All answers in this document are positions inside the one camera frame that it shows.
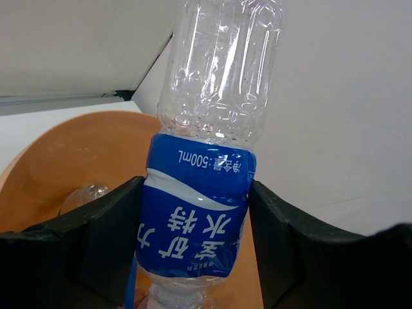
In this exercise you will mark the orange plastic bin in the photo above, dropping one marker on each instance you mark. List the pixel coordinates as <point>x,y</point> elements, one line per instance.
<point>108,148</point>

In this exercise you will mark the aluminium table edge rail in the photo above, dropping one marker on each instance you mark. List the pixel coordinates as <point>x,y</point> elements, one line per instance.
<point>27,104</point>

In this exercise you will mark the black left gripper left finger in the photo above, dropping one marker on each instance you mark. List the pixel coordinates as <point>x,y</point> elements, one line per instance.
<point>81,259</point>

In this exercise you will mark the clear unlabelled bottle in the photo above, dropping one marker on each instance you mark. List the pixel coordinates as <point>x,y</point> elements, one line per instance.
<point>82,196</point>

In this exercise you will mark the blue label bottle white neck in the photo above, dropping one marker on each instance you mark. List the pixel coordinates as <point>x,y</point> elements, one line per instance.
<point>201,165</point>

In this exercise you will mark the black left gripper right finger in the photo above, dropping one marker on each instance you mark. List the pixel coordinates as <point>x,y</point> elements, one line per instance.
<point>304,262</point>

